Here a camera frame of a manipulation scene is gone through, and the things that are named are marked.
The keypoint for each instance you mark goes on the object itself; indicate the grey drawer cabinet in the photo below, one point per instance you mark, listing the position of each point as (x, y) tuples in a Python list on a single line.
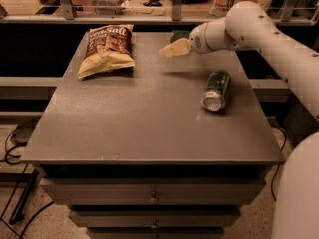
[(105, 144)]

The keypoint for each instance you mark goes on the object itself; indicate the drawer knob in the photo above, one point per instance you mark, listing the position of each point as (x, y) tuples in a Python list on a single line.
[(154, 225), (153, 198)]

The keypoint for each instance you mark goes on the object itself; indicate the green and yellow sponge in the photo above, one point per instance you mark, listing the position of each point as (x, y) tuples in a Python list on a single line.
[(179, 34)]

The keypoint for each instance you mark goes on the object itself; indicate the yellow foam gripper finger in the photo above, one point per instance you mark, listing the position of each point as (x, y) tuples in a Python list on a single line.
[(178, 48)]

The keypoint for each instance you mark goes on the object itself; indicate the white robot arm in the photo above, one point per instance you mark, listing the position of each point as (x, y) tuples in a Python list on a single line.
[(247, 25)]

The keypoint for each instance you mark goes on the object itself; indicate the top drawer knob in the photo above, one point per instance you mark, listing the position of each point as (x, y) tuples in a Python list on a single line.
[(153, 198)]

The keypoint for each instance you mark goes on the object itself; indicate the sea salt chips bag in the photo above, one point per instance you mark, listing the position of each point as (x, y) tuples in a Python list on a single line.
[(109, 48)]

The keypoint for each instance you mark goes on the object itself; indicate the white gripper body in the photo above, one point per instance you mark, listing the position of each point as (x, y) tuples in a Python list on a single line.
[(198, 40)]

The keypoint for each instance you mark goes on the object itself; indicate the grey metal shelf rail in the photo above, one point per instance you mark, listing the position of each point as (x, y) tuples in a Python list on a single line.
[(287, 12)]

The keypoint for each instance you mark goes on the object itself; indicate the black stand leg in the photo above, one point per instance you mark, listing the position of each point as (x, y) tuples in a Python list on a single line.
[(29, 180)]

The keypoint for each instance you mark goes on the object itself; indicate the green soda can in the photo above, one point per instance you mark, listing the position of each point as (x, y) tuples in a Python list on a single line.
[(216, 92)]

